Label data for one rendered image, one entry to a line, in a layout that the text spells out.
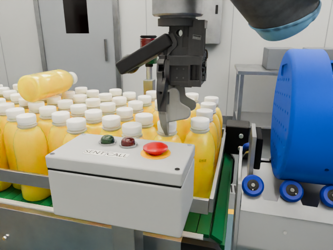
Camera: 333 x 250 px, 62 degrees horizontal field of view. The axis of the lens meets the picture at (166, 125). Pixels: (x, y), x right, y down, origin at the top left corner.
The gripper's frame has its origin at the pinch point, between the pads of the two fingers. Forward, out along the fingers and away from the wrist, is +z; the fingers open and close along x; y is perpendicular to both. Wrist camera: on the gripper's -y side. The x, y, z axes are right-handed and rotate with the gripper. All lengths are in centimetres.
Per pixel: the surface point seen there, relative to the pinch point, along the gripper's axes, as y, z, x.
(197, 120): 5.9, -0.7, 2.7
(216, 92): -18, 60, 338
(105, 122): -12.6, 0.0, -1.8
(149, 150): 2.3, -2.1, -17.6
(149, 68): -19, -5, 48
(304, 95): 24.6, -7.2, 0.5
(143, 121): -5.5, 0.2, 1.8
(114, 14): -159, -43, 319
